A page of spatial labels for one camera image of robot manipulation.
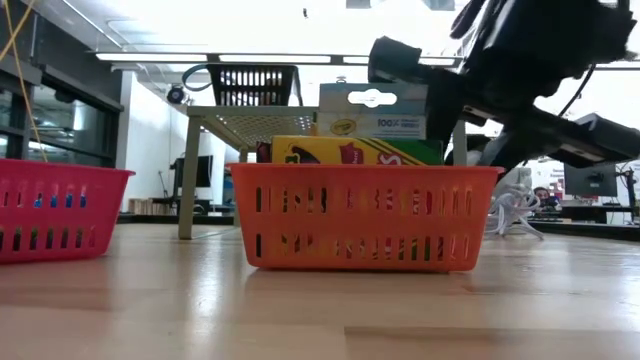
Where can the red slotted plastic basket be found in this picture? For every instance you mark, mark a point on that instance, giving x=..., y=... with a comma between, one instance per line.
x=55, y=220

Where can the dark glass window frame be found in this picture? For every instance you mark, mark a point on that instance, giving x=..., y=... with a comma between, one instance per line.
x=65, y=125

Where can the black track spotlight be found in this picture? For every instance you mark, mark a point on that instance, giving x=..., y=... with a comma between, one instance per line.
x=175, y=94

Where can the orange slotted plastic basket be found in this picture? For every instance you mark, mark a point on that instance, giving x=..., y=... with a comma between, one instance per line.
x=365, y=220

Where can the black perforated tray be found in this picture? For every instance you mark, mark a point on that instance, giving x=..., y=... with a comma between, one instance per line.
x=252, y=85

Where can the brown cardboard boxes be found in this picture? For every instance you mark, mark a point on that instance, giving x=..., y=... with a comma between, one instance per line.
x=145, y=206

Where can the yellow green Crayola box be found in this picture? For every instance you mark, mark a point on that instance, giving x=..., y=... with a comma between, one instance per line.
x=320, y=150

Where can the green perforated metal shelf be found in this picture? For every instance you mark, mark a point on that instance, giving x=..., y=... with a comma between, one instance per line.
x=192, y=175

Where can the long ceiling light rail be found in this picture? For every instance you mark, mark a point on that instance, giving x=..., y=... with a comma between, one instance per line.
x=150, y=57

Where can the black computer monitor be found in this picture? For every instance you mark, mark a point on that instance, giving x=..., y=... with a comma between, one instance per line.
x=200, y=170
x=590, y=180

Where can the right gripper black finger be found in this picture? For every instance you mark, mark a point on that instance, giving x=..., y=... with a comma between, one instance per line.
x=507, y=150
x=442, y=110

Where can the person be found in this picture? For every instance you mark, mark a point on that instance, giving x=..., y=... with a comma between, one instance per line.
x=544, y=197

